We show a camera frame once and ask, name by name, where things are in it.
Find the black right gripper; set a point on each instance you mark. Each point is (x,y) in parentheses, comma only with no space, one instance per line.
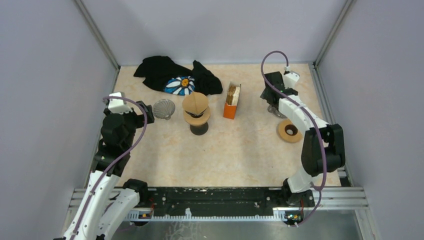
(264,95)

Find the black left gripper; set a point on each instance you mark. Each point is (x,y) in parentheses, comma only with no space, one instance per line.
(147,108)

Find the orange coffee filter box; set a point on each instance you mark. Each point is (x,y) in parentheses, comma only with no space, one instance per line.
(231,101)

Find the brown paper coffee filter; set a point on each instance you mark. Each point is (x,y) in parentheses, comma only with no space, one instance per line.
(195,104)

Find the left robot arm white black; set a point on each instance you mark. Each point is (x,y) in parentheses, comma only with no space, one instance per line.
(98,218)

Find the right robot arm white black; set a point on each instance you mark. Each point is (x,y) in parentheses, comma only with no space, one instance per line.
(323,149)

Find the smoky glass pitcher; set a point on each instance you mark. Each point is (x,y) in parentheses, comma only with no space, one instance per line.
(274,111)

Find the black cloth with flower print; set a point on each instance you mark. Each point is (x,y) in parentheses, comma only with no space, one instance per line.
(162,74)

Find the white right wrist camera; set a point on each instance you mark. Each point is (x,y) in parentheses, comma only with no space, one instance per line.
(290,78)

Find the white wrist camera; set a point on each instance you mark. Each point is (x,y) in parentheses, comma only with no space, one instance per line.
(290,78)
(118,106)

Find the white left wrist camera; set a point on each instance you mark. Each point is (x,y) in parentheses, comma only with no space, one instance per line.
(118,106)

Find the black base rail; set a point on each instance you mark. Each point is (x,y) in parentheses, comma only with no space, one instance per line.
(216,201)

